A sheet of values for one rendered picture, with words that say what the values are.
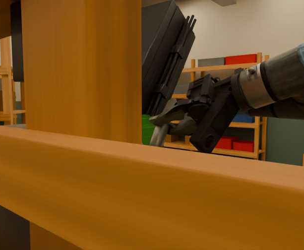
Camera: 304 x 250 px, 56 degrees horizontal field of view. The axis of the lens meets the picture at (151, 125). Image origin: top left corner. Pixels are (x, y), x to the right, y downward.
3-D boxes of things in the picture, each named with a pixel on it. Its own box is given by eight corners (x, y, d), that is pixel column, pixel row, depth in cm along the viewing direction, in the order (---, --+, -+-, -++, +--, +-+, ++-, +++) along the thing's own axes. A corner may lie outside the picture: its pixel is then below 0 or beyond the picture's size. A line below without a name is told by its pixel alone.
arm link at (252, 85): (279, 110, 51) (258, 80, 47) (254, 118, 54) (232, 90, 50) (276, 81, 55) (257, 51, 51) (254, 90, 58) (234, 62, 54)
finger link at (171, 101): (158, 108, 68) (193, 98, 63) (153, 128, 65) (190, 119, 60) (151, 100, 66) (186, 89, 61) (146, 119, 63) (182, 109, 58)
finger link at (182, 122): (175, 123, 71) (205, 108, 65) (171, 143, 68) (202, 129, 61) (166, 116, 70) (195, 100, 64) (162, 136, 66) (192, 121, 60)
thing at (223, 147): (256, 166, 561) (260, 51, 541) (140, 150, 751) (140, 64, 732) (265, 162, 603) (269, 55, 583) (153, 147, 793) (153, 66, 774)
